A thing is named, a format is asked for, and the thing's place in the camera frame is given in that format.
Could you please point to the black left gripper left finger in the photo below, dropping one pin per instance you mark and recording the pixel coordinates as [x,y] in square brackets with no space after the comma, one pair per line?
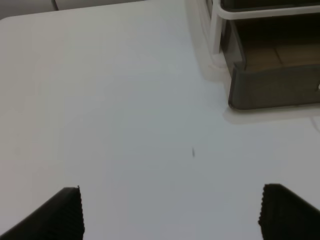
[59,218]

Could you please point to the white plastic drawer cabinet frame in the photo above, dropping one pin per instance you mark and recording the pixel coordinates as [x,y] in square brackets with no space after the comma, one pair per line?
[213,19]

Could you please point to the smoky transparent upper drawer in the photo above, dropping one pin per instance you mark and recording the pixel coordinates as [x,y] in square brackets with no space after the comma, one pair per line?
[237,5]

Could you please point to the smoky transparent bottom drawer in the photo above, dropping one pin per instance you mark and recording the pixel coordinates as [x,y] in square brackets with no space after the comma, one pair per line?
[273,61]

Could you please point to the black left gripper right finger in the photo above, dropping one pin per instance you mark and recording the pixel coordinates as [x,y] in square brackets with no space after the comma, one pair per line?
[286,216]

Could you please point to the smoky transparent drawer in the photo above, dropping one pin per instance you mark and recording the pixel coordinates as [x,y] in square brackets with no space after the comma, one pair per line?
[273,61]
[237,5]

